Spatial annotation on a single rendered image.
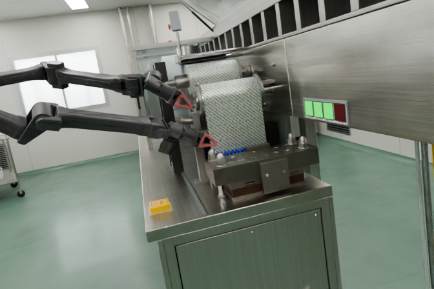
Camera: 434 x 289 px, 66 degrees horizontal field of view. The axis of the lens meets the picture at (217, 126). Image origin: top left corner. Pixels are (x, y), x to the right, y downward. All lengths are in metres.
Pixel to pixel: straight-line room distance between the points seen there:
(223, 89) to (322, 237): 0.66
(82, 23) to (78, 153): 2.47
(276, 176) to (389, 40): 0.59
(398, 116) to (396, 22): 0.21
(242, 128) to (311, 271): 0.59
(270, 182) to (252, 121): 0.29
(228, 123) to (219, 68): 0.34
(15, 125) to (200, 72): 0.79
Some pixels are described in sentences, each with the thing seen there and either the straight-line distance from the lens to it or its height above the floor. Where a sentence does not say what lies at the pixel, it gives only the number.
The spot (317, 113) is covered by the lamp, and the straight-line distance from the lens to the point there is 1.16.
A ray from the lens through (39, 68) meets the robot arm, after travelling 1.61.
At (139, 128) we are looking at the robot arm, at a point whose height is 1.20.
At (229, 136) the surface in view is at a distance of 1.35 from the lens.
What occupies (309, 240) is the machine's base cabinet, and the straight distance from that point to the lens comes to 1.31.
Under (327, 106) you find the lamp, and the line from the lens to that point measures 1.10.
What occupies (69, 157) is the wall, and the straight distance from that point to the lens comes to 7.10.
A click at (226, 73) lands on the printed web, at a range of 1.58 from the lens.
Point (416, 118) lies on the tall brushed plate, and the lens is 0.84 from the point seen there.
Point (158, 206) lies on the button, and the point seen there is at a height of 0.92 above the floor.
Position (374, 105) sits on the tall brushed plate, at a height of 1.21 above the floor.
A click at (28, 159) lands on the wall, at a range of 7.26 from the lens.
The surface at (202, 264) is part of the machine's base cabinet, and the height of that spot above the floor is 0.74.
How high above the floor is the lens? 1.36
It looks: 9 degrees down
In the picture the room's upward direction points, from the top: 9 degrees counter-clockwise
